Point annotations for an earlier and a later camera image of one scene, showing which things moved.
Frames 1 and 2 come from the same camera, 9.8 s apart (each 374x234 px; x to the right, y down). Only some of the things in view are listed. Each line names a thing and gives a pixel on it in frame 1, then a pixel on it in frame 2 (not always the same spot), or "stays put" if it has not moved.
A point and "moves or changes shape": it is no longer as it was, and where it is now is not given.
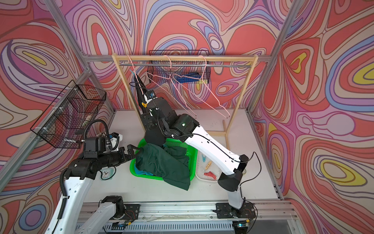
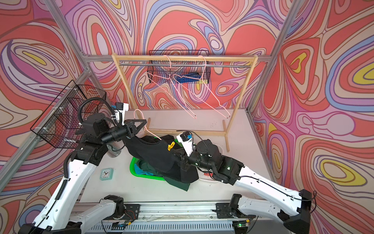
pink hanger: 215,97 stays put
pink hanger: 135,73 to 144,122
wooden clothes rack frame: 116,57 stays put
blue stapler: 189,77 stays put
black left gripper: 123,158 to 130,129
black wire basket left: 64,122 stays put
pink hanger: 192,113 moves or changes shape
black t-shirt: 141,92 to 155,153
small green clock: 106,173 stays put
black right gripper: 147,119 to 184,161
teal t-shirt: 140,172 stays put
